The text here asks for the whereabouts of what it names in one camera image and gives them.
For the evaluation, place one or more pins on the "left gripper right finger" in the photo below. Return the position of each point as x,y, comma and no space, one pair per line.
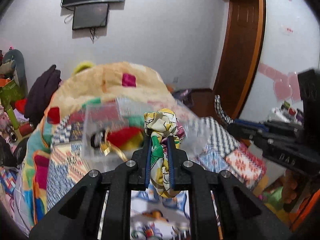
221,207

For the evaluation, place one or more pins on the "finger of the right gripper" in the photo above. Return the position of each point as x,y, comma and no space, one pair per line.
251,124

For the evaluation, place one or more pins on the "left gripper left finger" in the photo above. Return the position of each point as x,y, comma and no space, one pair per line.
98,206

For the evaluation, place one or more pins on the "floral yellow cloth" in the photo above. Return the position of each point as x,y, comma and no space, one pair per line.
159,126

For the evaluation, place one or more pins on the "black white underwear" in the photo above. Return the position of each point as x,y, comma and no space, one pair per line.
97,139

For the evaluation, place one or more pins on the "red drawstring pouch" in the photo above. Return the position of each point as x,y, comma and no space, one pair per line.
126,138

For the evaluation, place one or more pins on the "clear plastic storage bin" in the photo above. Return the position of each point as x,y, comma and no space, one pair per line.
120,123

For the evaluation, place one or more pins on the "purple grey backpack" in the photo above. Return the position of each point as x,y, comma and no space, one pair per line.
184,96

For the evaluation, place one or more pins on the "wooden door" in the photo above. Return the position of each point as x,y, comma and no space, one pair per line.
241,53

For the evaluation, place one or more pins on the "patchwork patterned bedspread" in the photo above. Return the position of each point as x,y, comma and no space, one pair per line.
154,216

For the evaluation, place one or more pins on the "white wardrobe sliding door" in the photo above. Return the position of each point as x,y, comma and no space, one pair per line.
291,46

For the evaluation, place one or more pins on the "black plastic bag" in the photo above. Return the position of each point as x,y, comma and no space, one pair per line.
13,158

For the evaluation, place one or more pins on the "red cylinder can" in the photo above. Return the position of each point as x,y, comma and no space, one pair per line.
26,129

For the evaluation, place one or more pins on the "green bottle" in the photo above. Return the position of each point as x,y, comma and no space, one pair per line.
12,117

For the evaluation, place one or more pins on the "red plush cushion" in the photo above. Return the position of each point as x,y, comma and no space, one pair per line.
20,105

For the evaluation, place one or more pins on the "dark purple jacket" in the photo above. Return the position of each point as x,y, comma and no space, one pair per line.
40,95

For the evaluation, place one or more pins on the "beige fleece blanket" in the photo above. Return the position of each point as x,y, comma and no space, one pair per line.
101,83

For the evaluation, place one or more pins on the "green storage box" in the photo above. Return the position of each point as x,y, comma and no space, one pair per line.
11,92

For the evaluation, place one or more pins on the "yellow chair back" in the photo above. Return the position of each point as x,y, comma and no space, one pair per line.
82,66

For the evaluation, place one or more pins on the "grey green plush toy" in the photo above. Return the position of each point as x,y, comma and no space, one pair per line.
13,66

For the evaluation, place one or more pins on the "small wall monitor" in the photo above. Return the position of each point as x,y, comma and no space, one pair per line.
90,16

